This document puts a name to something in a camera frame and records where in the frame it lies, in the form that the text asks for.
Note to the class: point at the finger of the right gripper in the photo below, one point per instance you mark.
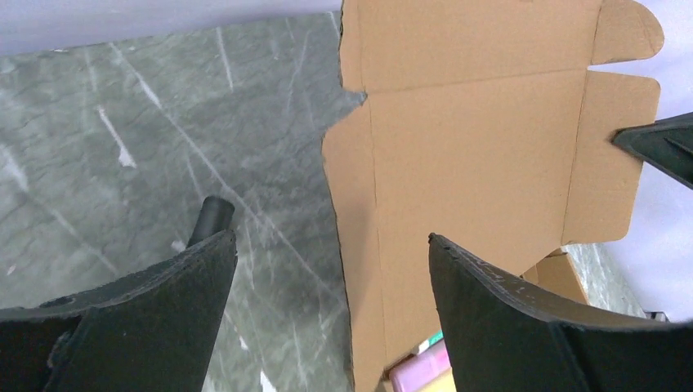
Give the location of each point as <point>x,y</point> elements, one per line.
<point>666,144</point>

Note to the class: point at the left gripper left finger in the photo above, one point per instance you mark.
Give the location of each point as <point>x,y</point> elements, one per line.
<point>153,330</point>

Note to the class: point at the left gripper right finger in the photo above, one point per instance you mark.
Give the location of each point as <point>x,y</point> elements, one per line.
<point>503,333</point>

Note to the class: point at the pink marker pen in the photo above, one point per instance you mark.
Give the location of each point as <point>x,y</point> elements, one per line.
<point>414,373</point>

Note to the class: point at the brown cardboard box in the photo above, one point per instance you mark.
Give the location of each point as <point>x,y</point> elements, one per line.
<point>484,121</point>

